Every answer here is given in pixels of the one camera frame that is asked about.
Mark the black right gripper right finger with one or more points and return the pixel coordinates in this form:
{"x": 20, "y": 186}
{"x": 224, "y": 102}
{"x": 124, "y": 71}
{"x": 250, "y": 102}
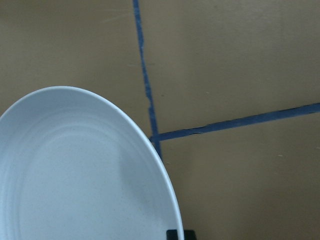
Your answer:
{"x": 189, "y": 234}

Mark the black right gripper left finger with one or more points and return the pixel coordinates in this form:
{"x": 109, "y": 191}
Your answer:
{"x": 171, "y": 234}

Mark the blue plate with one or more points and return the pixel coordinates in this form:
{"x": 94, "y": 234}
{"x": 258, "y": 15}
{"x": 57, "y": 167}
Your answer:
{"x": 73, "y": 166}

